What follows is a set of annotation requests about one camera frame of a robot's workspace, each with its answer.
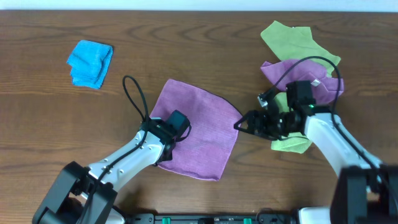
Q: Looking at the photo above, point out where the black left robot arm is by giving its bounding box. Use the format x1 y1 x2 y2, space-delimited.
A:
32 116 191 224

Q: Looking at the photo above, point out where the folded blue cloth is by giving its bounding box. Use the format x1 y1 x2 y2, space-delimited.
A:
67 40 113 89

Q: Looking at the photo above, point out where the upper green cloth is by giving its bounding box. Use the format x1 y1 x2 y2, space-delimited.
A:
261 21 341 69

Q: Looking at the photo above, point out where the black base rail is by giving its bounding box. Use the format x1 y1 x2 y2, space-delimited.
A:
126 213 299 224

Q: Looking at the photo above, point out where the lower green cloth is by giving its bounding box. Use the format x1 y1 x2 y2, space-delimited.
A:
271 92 312 154

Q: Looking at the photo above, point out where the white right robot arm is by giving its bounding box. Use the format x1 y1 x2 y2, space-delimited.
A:
234 105 397 223

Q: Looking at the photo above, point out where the crumpled purple cloth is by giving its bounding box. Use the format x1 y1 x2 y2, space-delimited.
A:
261 59 344 104

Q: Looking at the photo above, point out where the purple microfiber cloth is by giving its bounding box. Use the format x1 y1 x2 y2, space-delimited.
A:
150 79 242 181

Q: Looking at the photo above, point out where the green cloth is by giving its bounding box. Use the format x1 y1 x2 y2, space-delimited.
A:
271 92 312 154
261 21 341 69

